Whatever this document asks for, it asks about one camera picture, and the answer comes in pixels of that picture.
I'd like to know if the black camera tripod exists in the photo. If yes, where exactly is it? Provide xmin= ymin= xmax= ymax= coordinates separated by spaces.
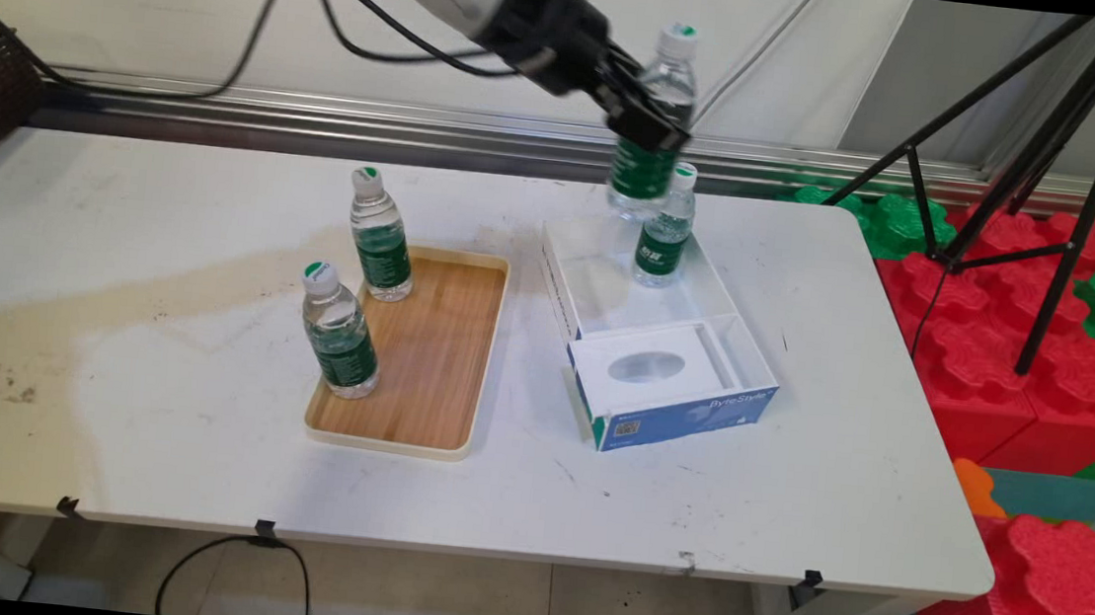
xmin=806 ymin=0 xmax=1095 ymax=382

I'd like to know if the aluminium wall rail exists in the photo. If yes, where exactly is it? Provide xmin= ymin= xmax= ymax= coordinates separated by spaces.
xmin=28 ymin=64 xmax=1095 ymax=223

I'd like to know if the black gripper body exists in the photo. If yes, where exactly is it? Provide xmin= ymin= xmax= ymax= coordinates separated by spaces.
xmin=472 ymin=0 xmax=637 ymax=104

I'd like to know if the bamboo serving tray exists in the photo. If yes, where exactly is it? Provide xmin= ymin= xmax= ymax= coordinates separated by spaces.
xmin=301 ymin=236 xmax=512 ymax=465

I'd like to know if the white insert with oval hole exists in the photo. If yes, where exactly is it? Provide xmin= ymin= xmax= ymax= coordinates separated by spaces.
xmin=563 ymin=312 xmax=754 ymax=428

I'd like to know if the green label water bottle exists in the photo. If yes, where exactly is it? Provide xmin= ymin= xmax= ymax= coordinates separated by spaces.
xmin=631 ymin=158 xmax=701 ymax=292
xmin=603 ymin=19 xmax=705 ymax=224
xmin=342 ymin=166 xmax=425 ymax=305
xmin=292 ymin=261 xmax=390 ymax=403

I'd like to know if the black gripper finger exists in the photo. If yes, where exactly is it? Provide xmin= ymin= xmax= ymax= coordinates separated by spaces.
xmin=604 ymin=89 xmax=697 ymax=159
xmin=602 ymin=45 xmax=668 ymax=103

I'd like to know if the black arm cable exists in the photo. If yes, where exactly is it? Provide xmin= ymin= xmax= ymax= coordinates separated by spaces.
xmin=0 ymin=0 xmax=298 ymax=111
xmin=267 ymin=0 xmax=528 ymax=81

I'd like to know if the black cable under table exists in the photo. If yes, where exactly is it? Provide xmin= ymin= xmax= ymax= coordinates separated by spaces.
xmin=154 ymin=527 xmax=318 ymax=615

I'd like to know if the white and blue cardboard box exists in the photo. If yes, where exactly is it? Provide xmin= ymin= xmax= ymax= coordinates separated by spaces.
xmin=522 ymin=210 xmax=794 ymax=467

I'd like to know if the orange foam piece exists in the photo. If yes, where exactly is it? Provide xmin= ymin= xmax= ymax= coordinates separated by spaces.
xmin=948 ymin=457 xmax=1012 ymax=520

